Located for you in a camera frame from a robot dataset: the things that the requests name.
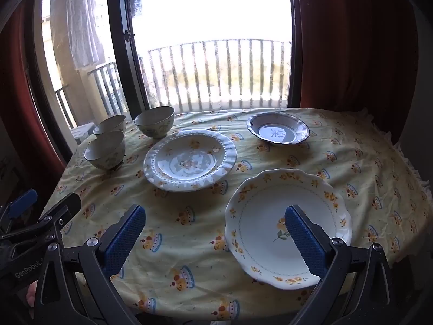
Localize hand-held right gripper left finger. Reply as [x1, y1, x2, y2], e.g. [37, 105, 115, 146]
[34, 204, 147, 325]

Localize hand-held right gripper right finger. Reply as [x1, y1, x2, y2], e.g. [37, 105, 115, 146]
[284, 205, 395, 325]

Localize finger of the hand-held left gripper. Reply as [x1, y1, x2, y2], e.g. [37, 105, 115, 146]
[0, 189, 38, 231]
[0, 193, 82, 254]

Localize yellow flower print plate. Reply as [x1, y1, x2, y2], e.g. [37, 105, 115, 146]
[224, 168, 352, 291]

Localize white floral bowl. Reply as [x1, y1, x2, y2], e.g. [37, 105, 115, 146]
[134, 106, 175, 139]
[93, 114, 127, 136]
[84, 130, 126, 171]

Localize white beaded rim plate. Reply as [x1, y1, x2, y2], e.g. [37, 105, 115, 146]
[143, 129, 237, 192]

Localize dark rimmed small plate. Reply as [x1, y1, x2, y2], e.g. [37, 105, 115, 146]
[246, 112, 310, 145]

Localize person's left hand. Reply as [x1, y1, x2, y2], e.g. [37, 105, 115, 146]
[25, 281, 38, 312]

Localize white outdoor AC unit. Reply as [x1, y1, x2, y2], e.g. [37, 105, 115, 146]
[69, 122, 93, 143]

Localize yellow printed tablecloth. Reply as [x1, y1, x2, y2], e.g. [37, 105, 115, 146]
[45, 108, 432, 322]

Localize balcony railing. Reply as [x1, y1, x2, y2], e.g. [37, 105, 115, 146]
[147, 39, 292, 109]
[54, 61, 127, 129]

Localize white hanging garment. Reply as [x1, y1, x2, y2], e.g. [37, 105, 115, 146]
[66, 0, 106, 70]

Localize black window frame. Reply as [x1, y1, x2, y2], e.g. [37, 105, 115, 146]
[24, 0, 301, 163]

